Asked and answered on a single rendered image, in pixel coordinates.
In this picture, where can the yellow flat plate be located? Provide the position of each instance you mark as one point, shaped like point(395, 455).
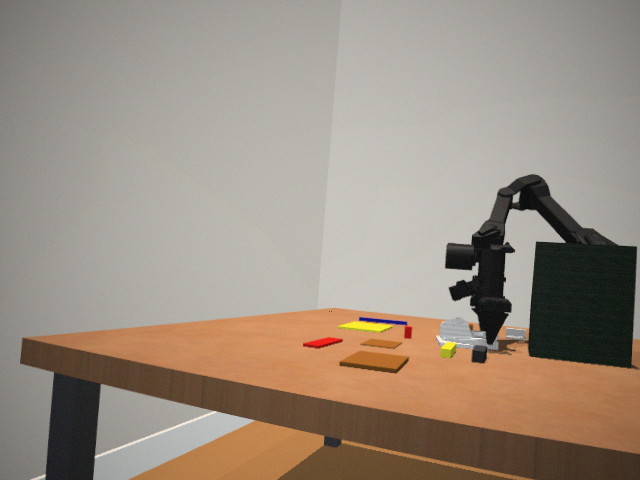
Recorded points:
point(367, 327)

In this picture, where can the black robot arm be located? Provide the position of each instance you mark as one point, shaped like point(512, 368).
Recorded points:
point(487, 247)

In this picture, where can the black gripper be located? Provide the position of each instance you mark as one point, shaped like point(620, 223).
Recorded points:
point(492, 306)

